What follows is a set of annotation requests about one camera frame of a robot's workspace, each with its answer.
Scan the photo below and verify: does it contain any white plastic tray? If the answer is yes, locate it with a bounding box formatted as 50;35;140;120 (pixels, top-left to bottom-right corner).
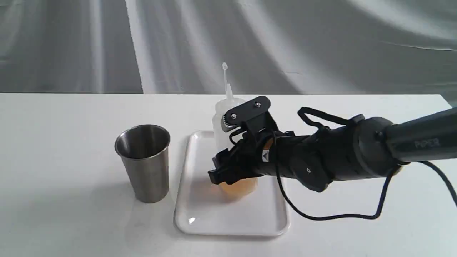
174;130;291;237

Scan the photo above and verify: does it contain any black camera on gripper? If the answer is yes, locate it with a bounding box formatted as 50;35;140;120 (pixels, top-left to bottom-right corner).
220;96;279;138

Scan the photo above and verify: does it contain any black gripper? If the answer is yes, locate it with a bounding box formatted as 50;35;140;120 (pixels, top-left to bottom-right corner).
208;129;297;185

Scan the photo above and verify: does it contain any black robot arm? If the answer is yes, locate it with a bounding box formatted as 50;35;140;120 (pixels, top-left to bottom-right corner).
208;107;456;192

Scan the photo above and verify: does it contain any stainless steel cup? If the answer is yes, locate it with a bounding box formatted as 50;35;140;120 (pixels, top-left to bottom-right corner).
114;124;170;203

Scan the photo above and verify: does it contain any black cable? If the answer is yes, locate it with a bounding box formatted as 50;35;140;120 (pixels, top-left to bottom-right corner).
271;106;457;221

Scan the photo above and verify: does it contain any clear squeeze bottle with oil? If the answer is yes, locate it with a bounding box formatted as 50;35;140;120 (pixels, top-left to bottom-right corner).
212;62;258;196

